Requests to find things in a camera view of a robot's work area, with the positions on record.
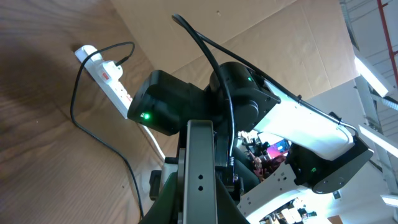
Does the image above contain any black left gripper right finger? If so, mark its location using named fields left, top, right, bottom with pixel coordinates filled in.
left=215, top=177, right=249, bottom=224

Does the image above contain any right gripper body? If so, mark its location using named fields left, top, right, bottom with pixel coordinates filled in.
left=149, top=124, right=262, bottom=224

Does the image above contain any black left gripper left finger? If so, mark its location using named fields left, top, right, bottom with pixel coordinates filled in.
left=139, top=172, right=183, bottom=224

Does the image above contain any black charger cable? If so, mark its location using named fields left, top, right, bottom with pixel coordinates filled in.
left=70, top=41, right=146, bottom=220

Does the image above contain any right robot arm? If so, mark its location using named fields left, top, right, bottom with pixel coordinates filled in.
left=127, top=62, right=373, bottom=223

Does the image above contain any white charger plug adapter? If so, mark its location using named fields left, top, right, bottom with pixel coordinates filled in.
left=97, top=60, right=123, bottom=84

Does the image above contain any white power strip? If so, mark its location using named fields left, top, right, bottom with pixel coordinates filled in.
left=85, top=53, right=132, bottom=119

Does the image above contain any white power strip cord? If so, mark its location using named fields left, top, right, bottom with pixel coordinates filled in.
left=141, top=124, right=166, bottom=162

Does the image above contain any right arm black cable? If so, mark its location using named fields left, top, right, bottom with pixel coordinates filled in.
left=171, top=13, right=358, bottom=162

